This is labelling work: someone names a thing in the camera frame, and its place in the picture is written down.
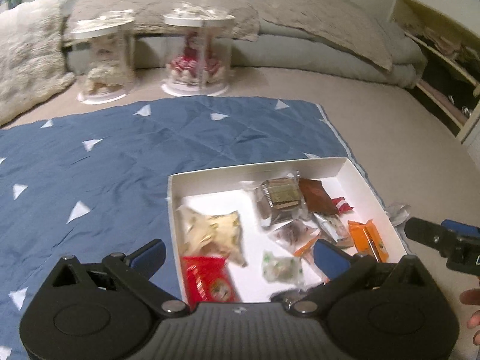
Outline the brown sachet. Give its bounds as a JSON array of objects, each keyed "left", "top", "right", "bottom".
[{"left": 298, "top": 178, "right": 339, "bottom": 215}]

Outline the white soup sachet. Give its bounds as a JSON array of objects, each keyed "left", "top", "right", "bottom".
[{"left": 313, "top": 213, "right": 354, "bottom": 249}]

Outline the white doll display case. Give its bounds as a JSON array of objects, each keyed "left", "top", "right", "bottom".
[{"left": 71, "top": 10, "right": 136, "bottom": 105}]

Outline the right wooden shelf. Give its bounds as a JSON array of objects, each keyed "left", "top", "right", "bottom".
[{"left": 391, "top": 0, "right": 479, "bottom": 144}]

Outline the person right hand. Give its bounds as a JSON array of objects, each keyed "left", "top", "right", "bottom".
[{"left": 460, "top": 289, "right": 480, "bottom": 329}]

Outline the white cardboard tray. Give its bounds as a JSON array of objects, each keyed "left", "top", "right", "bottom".
[{"left": 165, "top": 157, "right": 410, "bottom": 308}]

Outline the orange snack packet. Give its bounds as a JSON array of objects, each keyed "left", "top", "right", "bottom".
[
  {"left": 348, "top": 219, "right": 389, "bottom": 263},
  {"left": 293, "top": 236, "right": 320, "bottom": 258}
]

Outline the clear dark candy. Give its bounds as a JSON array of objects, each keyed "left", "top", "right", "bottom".
[{"left": 268, "top": 219, "right": 320, "bottom": 254}]

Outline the grey textured pillow right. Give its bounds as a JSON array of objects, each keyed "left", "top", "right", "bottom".
[{"left": 261, "top": 0, "right": 393, "bottom": 72}]

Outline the blue quilted mat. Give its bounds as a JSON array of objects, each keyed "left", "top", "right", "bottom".
[{"left": 0, "top": 96, "right": 383, "bottom": 360}]

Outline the red snack packet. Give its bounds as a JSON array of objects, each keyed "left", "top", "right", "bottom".
[{"left": 181, "top": 256, "right": 240, "bottom": 310}]

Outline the small red candy packet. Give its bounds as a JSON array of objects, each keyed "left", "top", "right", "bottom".
[{"left": 332, "top": 197, "right": 354, "bottom": 214}]

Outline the cream crinkled snack bag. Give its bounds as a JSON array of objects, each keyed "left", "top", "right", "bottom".
[{"left": 177, "top": 205, "right": 247, "bottom": 267}]

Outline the fluffy white pillow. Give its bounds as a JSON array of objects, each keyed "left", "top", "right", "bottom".
[{"left": 1, "top": 0, "right": 76, "bottom": 125}]

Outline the green white candy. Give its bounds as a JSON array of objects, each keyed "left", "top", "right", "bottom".
[{"left": 262, "top": 251, "right": 304, "bottom": 286}]

